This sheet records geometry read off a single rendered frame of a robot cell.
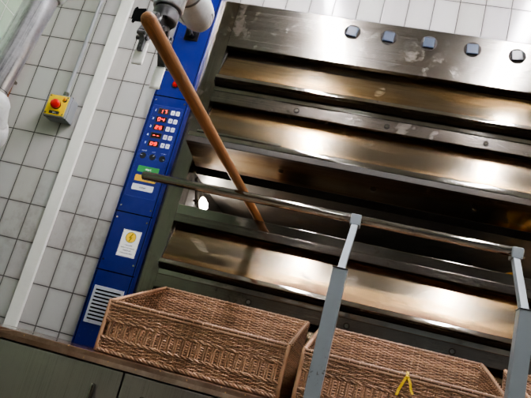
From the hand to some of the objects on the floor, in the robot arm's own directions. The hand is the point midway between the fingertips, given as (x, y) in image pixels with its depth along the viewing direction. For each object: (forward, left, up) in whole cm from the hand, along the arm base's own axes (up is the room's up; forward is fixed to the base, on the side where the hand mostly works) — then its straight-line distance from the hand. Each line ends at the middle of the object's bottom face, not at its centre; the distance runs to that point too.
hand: (146, 73), depth 173 cm
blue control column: (-29, +170, -133) cm, 218 cm away
